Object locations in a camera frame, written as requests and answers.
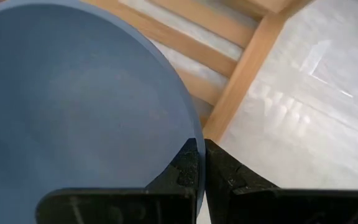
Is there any blue-grey bowl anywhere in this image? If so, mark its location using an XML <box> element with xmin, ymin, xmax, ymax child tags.
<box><xmin>0</xmin><ymin>0</ymin><xmax>206</xmax><ymax>224</ymax></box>

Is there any wooden slatted dish rack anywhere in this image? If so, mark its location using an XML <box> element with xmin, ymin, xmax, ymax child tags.
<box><xmin>0</xmin><ymin>0</ymin><xmax>315</xmax><ymax>144</ymax></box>

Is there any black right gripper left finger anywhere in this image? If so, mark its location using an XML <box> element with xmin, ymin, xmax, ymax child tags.
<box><xmin>35</xmin><ymin>138</ymin><xmax>201</xmax><ymax>224</ymax></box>

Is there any white glossy table sheet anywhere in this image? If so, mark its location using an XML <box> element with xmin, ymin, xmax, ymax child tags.
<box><xmin>118</xmin><ymin>0</ymin><xmax>358</xmax><ymax>224</ymax></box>

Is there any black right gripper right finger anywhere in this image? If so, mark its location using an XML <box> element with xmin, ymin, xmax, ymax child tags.
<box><xmin>203</xmin><ymin>138</ymin><xmax>358</xmax><ymax>224</ymax></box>

